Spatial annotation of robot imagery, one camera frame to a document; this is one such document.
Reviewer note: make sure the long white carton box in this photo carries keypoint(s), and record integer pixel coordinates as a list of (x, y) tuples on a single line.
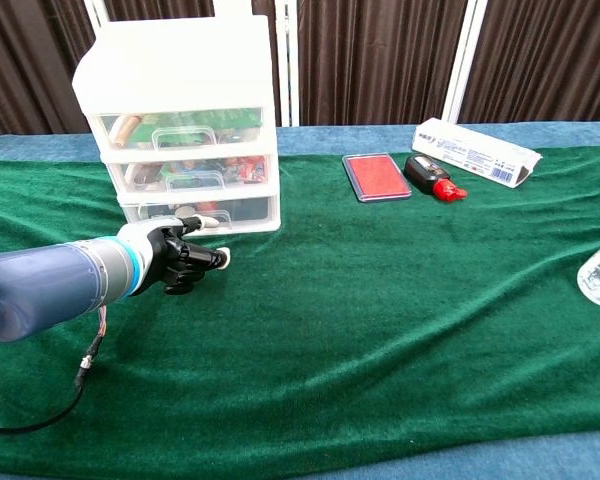
[(470, 150)]

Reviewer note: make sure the wooden cylinder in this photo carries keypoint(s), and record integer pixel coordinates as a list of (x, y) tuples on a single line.
[(125, 131)]

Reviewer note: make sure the green velvet cloth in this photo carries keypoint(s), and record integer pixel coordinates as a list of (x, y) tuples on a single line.
[(355, 310)]

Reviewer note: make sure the black stamp with red cap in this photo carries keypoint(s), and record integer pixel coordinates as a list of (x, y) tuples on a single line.
[(425, 172)]

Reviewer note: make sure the white drawer organizer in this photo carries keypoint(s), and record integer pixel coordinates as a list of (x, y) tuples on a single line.
[(180, 65)]

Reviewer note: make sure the dark folding screen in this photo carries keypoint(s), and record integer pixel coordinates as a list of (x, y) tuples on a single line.
[(375, 60)]

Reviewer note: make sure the red snack packet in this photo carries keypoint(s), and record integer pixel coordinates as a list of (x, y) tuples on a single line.
[(247, 167)]

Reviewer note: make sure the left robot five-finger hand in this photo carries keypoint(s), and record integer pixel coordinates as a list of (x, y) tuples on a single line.
[(180, 260)]

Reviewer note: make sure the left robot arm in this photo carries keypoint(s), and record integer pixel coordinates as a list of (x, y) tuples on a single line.
[(40, 285)]

